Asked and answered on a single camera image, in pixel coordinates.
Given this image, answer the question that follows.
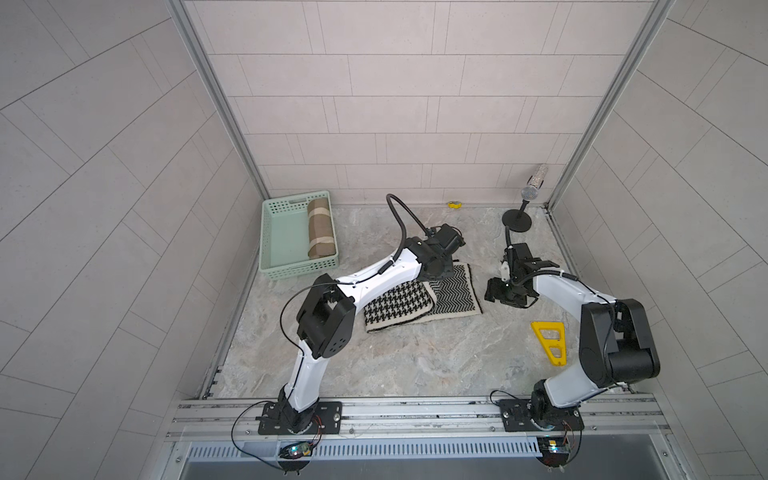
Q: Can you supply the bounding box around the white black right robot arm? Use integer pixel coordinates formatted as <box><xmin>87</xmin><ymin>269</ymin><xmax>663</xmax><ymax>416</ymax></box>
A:
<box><xmin>485</xmin><ymin>229</ymin><xmax>661</xmax><ymax>431</ymax></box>

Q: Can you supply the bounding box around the yellow plastic triangle tool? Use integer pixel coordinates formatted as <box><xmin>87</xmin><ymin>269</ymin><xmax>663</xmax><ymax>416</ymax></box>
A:
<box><xmin>531</xmin><ymin>321</ymin><xmax>567</xmax><ymax>367</ymax></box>

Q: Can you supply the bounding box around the mint green plastic basket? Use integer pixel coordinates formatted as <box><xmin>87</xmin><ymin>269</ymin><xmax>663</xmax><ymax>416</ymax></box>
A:
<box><xmin>259</xmin><ymin>190</ymin><xmax>339</xmax><ymax>281</ymax></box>

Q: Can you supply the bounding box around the beige plaid scarf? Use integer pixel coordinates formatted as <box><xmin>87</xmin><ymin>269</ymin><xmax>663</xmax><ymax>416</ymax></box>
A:
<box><xmin>308</xmin><ymin>197</ymin><xmax>337</xmax><ymax>260</ymax></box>

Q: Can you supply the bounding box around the left green circuit board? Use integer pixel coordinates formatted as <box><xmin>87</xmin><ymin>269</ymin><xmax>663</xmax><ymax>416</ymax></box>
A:
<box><xmin>279</xmin><ymin>442</ymin><xmax>314</xmax><ymax>460</ymax></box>

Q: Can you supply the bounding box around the aluminium mounting rail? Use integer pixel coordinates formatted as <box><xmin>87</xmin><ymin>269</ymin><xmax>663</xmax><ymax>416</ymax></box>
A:
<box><xmin>161</xmin><ymin>393</ymin><xmax>670</xmax><ymax>442</ymax></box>

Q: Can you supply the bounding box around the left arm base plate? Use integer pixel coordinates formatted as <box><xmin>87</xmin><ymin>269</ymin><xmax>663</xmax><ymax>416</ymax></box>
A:
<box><xmin>258</xmin><ymin>401</ymin><xmax>343</xmax><ymax>435</ymax></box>

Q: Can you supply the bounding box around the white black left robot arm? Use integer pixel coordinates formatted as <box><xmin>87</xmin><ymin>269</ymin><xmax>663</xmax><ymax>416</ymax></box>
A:
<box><xmin>277</xmin><ymin>193</ymin><xmax>465</xmax><ymax>434</ymax></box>

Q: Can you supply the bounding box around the black white houndstooth scarf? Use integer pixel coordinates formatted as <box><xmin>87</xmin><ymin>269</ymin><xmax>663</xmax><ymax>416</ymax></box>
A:
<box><xmin>363</xmin><ymin>262</ymin><xmax>482</xmax><ymax>333</ymax></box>

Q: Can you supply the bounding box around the right green circuit board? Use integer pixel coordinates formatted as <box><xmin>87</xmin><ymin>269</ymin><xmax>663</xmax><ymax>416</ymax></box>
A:
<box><xmin>537</xmin><ymin>437</ymin><xmax>571</xmax><ymax>468</ymax></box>

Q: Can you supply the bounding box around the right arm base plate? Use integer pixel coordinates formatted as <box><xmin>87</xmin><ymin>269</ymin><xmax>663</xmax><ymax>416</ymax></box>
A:
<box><xmin>498</xmin><ymin>398</ymin><xmax>584</xmax><ymax>435</ymax></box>

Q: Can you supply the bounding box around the green circuit board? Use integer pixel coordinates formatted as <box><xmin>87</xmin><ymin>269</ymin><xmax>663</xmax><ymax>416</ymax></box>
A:
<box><xmin>279</xmin><ymin>442</ymin><xmax>314</xmax><ymax>460</ymax></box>
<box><xmin>537</xmin><ymin>437</ymin><xmax>571</xmax><ymax>468</ymax></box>

